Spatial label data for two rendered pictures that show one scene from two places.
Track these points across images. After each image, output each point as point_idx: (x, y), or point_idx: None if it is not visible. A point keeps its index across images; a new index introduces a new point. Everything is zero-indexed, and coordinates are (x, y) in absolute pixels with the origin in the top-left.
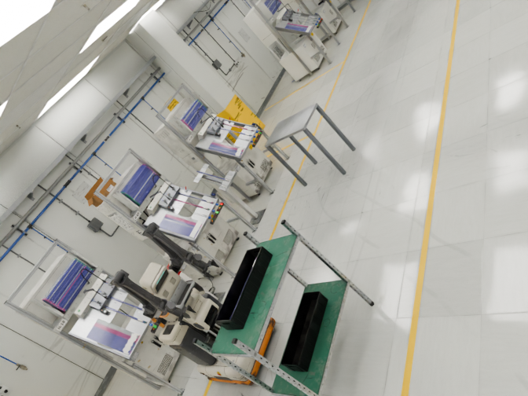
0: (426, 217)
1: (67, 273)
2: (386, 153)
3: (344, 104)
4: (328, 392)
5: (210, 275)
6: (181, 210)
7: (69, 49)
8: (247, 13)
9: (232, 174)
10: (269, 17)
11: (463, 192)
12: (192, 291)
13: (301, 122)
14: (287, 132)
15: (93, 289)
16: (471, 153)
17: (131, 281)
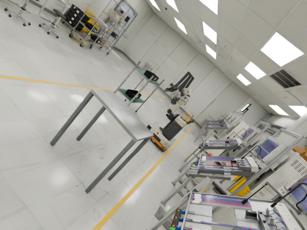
0: (74, 86)
1: (251, 130)
2: (46, 110)
3: None
4: (128, 106)
5: (166, 90)
6: None
7: (302, 10)
8: None
9: (190, 171)
10: None
11: (57, 74)
12: (179, 117)
13: (114, 98)
14: (129, 111)
15: (233, 132)
16: (34, 68)
17: (187, 77)
